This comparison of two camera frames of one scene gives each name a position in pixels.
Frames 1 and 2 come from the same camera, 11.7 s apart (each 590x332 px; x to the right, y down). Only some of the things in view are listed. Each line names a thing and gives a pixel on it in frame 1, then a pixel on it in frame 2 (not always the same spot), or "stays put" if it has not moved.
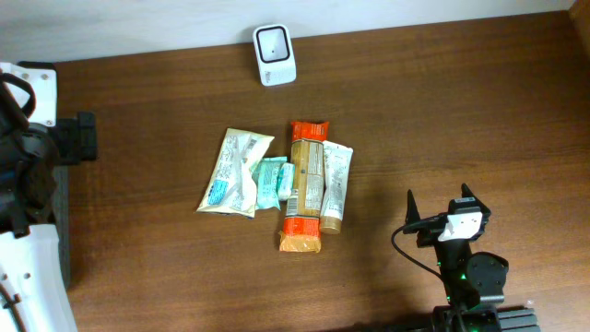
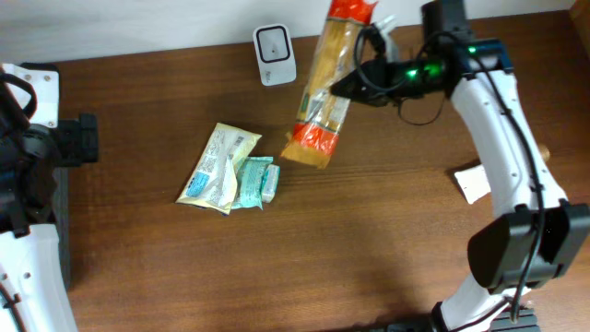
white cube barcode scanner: x=274 y=49 stays put
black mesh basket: x=62 y=217 stays put
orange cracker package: x=304 y=203 → x=314 y=135
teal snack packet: x=266 y=176 → x=249 y=175
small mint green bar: x=286 y=183 → x=270 y=183
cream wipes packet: x=232 y=187 → x=211 y=181
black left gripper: x=91 y=137 stays put
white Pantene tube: x=337 y=163 → x=474 y=183
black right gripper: x=427 y=231 → x=373 y=80
